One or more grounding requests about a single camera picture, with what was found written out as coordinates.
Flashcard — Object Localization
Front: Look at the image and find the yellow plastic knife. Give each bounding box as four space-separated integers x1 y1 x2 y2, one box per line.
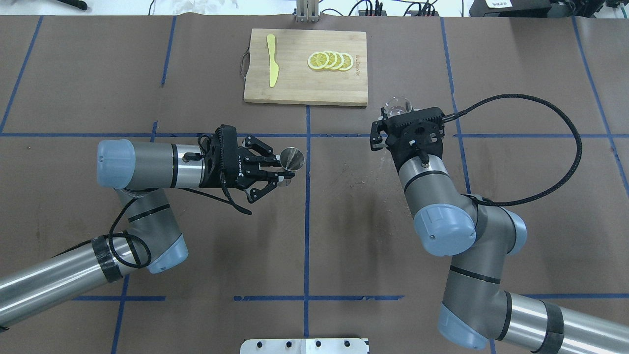
266 33 280 88

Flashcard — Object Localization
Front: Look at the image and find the crumpled white plastic wrap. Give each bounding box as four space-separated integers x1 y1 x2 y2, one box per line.
172 0 240 15

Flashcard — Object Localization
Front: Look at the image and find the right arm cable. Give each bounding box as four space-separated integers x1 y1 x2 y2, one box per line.
442 94 583 207

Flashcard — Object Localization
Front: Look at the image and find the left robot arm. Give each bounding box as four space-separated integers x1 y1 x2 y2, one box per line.
0 125 305 332

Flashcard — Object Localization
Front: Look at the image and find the lemon slice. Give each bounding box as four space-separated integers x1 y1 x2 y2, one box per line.
338 53 354 72
307 51 330 70
322 50 336 70
330 52 344 70

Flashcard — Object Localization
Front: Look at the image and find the lemon slice front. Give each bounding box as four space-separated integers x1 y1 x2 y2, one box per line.
307 51 330 70

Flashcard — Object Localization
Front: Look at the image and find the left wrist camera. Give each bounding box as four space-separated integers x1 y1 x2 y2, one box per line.
211 124 239 176

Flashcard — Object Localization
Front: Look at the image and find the clear glass cup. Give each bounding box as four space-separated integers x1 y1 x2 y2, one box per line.
384 96 413 118

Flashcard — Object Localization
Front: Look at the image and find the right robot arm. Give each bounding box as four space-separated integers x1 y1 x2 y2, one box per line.
370 117 628 354

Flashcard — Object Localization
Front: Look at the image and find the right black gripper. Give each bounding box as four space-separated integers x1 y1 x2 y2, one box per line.
369 118 443 171

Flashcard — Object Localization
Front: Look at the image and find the steel jigger measuring cup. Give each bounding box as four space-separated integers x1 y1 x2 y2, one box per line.
274 147 305 187

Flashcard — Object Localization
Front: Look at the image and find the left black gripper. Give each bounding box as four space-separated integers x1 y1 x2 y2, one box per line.
199 135 296 204

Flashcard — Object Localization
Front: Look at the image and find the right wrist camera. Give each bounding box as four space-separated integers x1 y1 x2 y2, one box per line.
387 107 445 129

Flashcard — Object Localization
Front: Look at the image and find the bamboo cutting board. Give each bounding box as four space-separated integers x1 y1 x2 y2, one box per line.
243 29 369 107

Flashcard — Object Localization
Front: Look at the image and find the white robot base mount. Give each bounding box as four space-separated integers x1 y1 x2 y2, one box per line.
240 338 370 354

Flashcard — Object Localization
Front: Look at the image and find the aluminium frame post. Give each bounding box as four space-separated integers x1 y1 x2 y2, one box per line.
294 0 320 23

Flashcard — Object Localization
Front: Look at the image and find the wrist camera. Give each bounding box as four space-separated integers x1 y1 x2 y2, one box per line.
211 124 239 176
387 107 445 129

